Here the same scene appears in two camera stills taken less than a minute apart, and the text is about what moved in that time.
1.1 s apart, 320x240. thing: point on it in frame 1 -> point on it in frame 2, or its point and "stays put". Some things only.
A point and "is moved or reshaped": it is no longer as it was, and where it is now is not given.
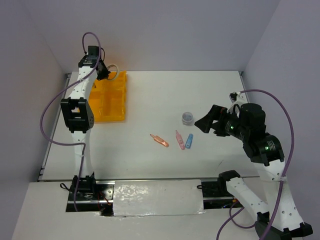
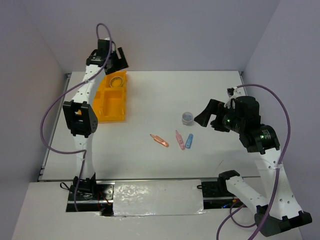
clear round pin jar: [187, 119] stays put
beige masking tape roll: [117, 70] is moved or reshaped
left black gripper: [105, 75] -> [122, 63]
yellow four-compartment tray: [108, 98] stays put
